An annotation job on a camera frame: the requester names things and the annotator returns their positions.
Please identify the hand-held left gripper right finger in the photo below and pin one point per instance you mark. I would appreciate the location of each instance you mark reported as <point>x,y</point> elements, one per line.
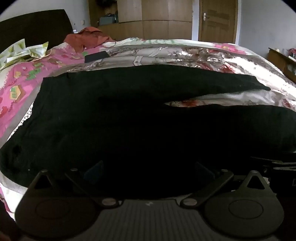
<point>204,171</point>

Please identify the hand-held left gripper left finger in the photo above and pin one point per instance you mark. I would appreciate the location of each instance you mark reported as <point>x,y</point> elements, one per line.
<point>94,172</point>

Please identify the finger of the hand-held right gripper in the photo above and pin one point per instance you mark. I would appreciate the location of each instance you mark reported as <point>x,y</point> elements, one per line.
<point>277,161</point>

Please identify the black pants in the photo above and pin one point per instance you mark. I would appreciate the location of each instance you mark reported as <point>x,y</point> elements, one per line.
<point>115,115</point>

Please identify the wooden side table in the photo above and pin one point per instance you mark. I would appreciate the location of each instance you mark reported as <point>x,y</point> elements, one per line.
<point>279,60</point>

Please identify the black phone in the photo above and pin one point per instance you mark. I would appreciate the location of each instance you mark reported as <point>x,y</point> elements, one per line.
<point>97,56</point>

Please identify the floral satin bedspread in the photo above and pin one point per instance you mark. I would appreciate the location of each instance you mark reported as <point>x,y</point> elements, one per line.
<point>185,53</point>

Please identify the pink printed quilt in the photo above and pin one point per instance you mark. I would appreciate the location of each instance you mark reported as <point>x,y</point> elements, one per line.
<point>23,76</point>

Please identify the red cloth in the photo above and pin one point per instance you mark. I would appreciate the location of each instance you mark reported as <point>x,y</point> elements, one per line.
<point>87,37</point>

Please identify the green and white pillow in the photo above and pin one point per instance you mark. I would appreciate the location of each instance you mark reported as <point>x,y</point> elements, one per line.
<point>13,52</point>

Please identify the wooden door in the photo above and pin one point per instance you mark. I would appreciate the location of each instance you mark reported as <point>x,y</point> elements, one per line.
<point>219,23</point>

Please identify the teal bag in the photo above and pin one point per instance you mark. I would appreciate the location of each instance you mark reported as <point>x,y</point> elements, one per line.
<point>107,20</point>

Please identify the dark wooden headboard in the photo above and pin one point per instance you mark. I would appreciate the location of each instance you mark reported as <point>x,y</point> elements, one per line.
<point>34,27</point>

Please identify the wooden wardrobe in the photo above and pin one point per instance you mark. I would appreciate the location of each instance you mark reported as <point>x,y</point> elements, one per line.
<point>150,18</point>

